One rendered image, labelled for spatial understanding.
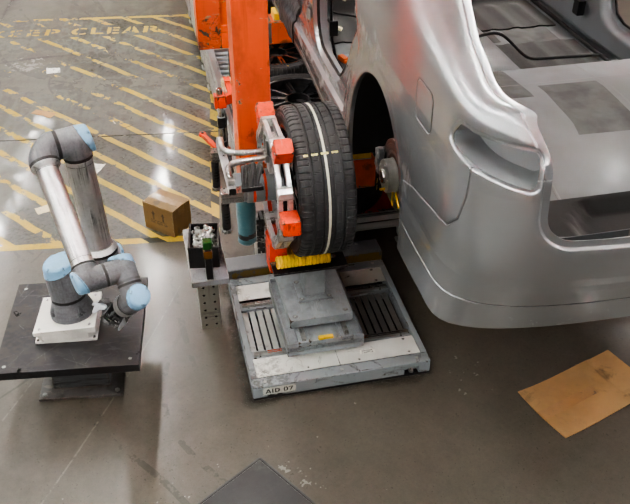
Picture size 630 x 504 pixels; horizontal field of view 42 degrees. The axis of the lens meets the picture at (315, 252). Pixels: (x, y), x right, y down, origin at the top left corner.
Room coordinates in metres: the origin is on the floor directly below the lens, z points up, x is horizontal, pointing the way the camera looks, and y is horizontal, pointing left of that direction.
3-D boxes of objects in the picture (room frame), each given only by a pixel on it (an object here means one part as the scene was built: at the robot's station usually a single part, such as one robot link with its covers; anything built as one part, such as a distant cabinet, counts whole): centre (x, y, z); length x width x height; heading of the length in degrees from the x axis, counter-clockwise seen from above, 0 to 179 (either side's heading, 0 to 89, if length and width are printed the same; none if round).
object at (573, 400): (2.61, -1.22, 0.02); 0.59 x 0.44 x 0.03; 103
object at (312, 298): (3.08, 0.01, 0.32); 0.40 x 0.30 x 0.28; 13
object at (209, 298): (3.11, 0.52, 0.21); 0.10 x 0.10 x 0.42; 13
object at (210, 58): (4.73, 0.54, 0.28); 2.47 x 0.09 x 0.22; 13
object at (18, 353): (2.76, 1.07, 0.15); 0.60 x 0.60 x 0.30; 6
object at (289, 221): (2.73, 0.10, 0.85); 0.09 x 0.08 x 0.07; 13
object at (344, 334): (3.04, 0.00, 0.13); 0.50 x 0.36 x 0.10; 13
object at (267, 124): (3.04, 0.18, 0.85); 0.54 x 0.07 x 0.54; 13
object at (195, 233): (3.06, 0.51, 0.52); 0.20 x 0.14 x 0.13; 5
